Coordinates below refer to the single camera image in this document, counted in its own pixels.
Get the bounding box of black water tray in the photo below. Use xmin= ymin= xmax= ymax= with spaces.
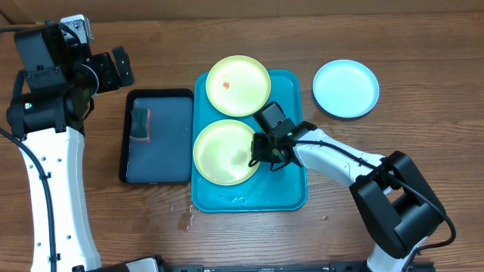
xmin=118 ymin=88 xmax=194 ymax=185

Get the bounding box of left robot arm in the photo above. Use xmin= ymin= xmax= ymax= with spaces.
xmin=5 ymin=45 xmax=134 ymax=271

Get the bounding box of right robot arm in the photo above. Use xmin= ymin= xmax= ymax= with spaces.
xmin=249 ymin=119 xmax=450 ymax=271

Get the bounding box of green orange sponge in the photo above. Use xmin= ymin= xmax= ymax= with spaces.
xmin=129 ymin=109 xmax=151 ymax=141

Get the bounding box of light blue plate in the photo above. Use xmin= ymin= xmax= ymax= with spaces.
xmin=312 ymin=60 xmax=380 ymax=119

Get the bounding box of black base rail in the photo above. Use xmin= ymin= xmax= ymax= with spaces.
xmin=72 ymin=255 xmax=374 ymax=272

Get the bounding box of teal plastic tray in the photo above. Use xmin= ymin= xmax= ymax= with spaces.
xmin=191 ymin=70 xmax=308 ymax=213

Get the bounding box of yellow plate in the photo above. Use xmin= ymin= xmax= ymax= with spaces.
xmin=193 ymin=119 xmax=259 ymax=186
xmin=206 ymin=55 xmax=271 ymax=117

